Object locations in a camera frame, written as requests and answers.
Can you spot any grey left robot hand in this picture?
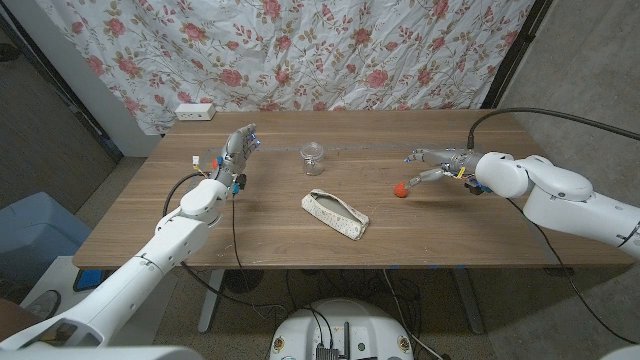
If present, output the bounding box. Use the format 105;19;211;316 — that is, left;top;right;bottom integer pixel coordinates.
209;123;261;189

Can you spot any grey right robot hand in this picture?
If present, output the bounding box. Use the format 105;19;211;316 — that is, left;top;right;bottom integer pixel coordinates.
404;147;484;194

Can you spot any cream patterned pen bag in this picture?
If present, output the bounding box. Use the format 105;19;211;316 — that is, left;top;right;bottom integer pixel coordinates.
300;188;371;242

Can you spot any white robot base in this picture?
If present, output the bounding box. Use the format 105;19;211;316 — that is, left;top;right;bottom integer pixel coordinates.
269;298;414;360

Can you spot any clear glass jar cup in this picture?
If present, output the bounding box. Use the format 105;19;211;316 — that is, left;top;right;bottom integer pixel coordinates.
299;141;326;177

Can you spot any white power strip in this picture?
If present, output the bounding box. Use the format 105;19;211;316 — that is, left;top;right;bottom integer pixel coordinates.
174;103;217;122

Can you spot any black backdrop stand pole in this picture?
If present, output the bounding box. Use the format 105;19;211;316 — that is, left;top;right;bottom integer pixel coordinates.
481;0;554;110

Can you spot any black round floor object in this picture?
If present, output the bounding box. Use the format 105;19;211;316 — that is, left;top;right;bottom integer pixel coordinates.
223;269;265;294

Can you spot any floral backdrop cloth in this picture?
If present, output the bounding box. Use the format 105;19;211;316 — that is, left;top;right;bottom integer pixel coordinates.
34;0;536;136

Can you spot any grey table leg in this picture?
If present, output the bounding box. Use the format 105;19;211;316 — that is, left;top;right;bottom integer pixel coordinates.
452;268;486;335

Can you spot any white table leg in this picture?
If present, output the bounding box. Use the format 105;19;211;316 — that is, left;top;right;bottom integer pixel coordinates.
198;269;226;334

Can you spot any blue plastic bin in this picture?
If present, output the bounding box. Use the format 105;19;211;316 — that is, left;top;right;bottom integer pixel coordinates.
0;192;94;289

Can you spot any white robot torso edge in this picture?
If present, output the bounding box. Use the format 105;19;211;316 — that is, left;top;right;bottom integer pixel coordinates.
0;345;204;360

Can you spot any grey sneaker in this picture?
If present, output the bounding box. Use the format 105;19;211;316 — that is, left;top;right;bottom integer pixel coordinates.
24;289;62;321

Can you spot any person leg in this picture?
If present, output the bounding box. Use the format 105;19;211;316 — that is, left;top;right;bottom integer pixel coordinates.
0;298;36;344

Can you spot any thin black left arm wire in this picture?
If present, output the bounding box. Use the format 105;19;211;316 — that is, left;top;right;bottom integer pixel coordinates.
230;193;265;320

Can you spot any thin black arm wire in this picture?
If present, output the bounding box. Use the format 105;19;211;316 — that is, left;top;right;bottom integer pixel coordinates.
230;193;265;320
505;197;640;346

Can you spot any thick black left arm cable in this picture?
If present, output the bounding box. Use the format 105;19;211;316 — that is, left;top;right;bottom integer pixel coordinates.
162;171;290;316

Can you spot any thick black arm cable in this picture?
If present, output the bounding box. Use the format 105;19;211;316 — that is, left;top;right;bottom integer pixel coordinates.
162;171;290;316
467;107;640;151

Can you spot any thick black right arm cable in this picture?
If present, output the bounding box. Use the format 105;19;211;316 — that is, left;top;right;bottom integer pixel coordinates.
467;107;640;151

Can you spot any thin black right arm wire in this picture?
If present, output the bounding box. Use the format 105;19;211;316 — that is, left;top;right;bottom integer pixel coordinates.
505;197;640;346

